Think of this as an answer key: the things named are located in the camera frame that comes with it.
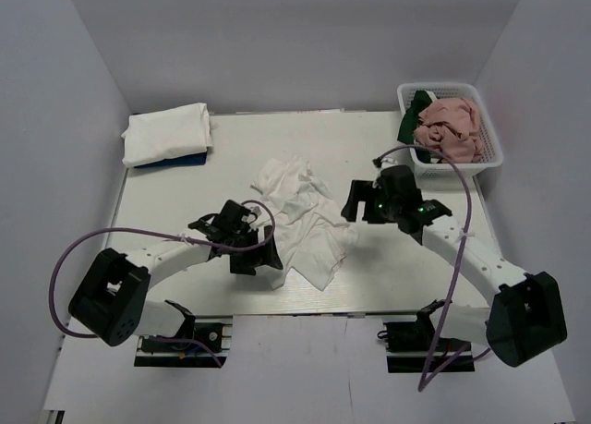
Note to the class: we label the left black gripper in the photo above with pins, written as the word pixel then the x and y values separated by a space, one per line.
pixel 266 255

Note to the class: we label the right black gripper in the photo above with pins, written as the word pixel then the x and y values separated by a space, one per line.
pixel 362 191

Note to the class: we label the white printed t-shirt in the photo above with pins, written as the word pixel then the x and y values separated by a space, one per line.
pixel 311 236

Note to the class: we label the dark green t-shirt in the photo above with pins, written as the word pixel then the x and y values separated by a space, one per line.
pixel 410 121

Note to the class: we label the pink t-shirt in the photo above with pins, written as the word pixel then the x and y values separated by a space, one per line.
pixel 452 127

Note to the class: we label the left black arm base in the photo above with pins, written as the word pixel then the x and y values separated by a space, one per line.
pixel 207 349

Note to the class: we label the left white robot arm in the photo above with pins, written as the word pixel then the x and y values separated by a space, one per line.
pixel 111 300

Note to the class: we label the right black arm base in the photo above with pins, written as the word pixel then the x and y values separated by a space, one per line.
pixel 407 339

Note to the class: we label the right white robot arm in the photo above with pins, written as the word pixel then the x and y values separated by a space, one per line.
pixel 524 315

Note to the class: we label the white plastic basket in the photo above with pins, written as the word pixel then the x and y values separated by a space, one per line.
pixel 434 163

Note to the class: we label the folded blue t-shirt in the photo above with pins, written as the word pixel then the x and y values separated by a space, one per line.
pixel 196 159

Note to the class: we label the folded white t-shirt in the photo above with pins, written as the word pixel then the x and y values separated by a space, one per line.
pixel 167 135

